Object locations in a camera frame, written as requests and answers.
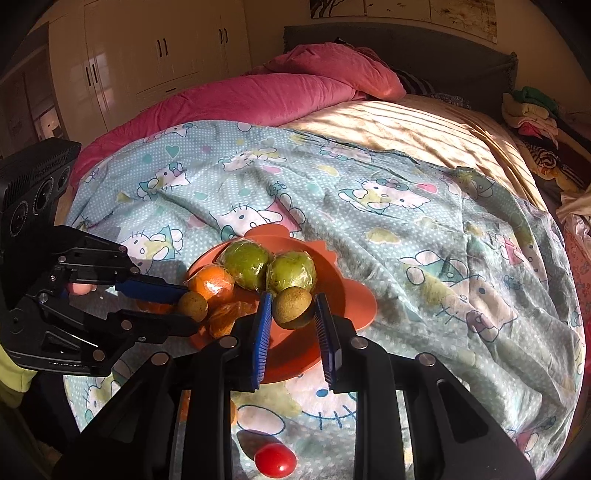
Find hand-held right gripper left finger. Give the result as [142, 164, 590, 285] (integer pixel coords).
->
[53, 291, 273, 480]

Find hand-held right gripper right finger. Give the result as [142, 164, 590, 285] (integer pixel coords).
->
[314, 293, 536, 480]

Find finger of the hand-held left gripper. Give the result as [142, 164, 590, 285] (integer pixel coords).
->
[7, 295, 200, 376]
[21, 225, 189, 304]

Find orange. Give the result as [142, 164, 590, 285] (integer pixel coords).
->
[136, 300, 178, 315]
[208, 300, 259, 337]
[179, 390, 238, 426]
[187, 264, 236, 309]

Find orange plastic plate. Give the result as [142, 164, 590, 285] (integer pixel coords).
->
[185, 224, 377, 384]

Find small green citrus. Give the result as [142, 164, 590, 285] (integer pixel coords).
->
[266, 251, 318, 296]

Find large green citrus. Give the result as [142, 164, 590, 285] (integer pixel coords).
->
[222, 240, 272, 291]

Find red cherry tomato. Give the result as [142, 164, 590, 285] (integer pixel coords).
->
[254, 444, 297, 477]

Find cartoon cat printed blanket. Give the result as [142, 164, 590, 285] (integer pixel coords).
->
[62, 119, 587, 467]

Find cream wardrobe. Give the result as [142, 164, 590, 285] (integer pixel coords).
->
[0, 0, 252, 158]

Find pink quilt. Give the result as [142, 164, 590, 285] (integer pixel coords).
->
[71, 44, 407, 185]

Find beige bed sheet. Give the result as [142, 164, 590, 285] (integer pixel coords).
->
[281, 95, 548, 208]

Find pale pink cloth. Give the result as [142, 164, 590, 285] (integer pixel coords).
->
[561, 224, 591, 301]

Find pile of folded clothes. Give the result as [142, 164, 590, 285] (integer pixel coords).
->
[502, 87, 591, 195]

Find dark grey headboard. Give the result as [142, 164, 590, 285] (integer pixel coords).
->
[283, 25, 518, 116]

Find wall picture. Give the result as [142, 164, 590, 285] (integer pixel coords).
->
[309, 0, 499, 43]

